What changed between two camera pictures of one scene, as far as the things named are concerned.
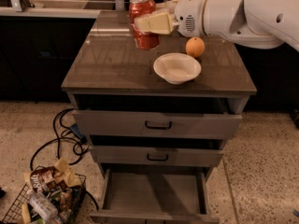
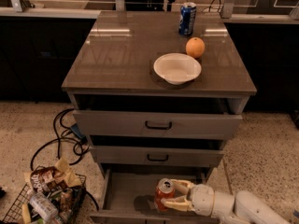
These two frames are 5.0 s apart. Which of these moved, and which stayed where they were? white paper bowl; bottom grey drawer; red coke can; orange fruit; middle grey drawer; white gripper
Moved: red coke can; white gripper
Stayed: bottom grey drawer; white paper bowl; middle grey drawer; orange fruit
